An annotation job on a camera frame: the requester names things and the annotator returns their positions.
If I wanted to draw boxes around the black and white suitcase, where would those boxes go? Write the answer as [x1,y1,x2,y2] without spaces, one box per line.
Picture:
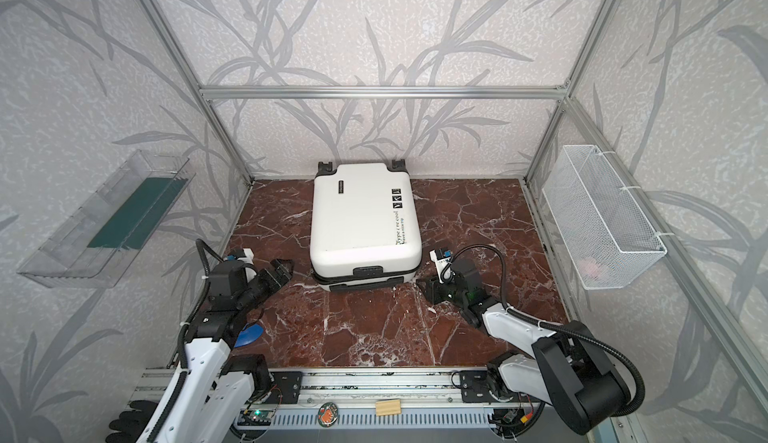
[309,159,422,292]

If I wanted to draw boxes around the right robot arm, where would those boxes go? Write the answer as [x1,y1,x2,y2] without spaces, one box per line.
[419,246,646,435]

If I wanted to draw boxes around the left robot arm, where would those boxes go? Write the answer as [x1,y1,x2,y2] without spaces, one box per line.
[137,239,295,442]

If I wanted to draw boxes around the green circuit board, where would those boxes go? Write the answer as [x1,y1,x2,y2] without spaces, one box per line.
[236,409,276,428]

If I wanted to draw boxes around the pink item in basket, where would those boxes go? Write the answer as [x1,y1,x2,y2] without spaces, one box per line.
[577,257,610,281]

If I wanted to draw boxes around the small wooden block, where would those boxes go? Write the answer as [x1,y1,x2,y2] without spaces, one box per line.
[375,399,402,417]

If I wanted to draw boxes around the round red green badge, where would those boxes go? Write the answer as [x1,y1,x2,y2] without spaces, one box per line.
[317,402,339,428]

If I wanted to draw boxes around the black and yellow glove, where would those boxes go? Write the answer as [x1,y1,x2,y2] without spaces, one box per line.
[105,400,158,443]

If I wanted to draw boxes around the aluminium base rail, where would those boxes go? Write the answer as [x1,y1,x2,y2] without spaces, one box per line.
[128,366,631,411]

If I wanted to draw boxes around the white wire mesh basket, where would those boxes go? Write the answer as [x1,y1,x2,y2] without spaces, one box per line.
[542,145,667,290]

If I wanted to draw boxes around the clear plastic wall tray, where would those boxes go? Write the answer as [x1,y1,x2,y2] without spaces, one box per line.
[17,150,195,289]

